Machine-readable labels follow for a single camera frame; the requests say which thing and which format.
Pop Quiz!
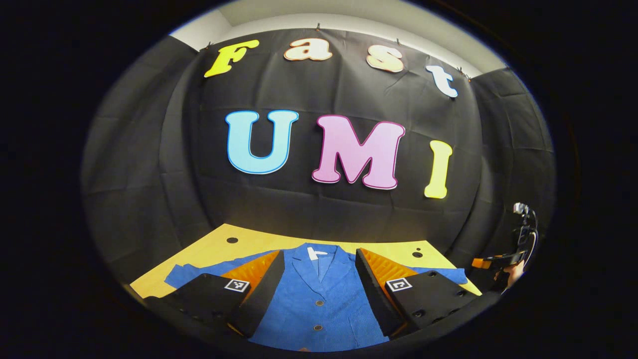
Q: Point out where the black backdrop cloth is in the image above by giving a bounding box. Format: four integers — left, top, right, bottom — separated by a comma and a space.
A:
81, 27, 556, 300

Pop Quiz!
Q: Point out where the blue button shirt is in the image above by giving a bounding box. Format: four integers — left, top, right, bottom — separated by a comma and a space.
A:
164, 243, 468, 352

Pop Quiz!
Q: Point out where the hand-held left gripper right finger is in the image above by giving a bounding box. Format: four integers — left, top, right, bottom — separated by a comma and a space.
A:
355, 248, 481, 336

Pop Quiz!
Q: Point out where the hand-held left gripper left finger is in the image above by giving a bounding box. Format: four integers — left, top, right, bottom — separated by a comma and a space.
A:
150, 249, 286, 339

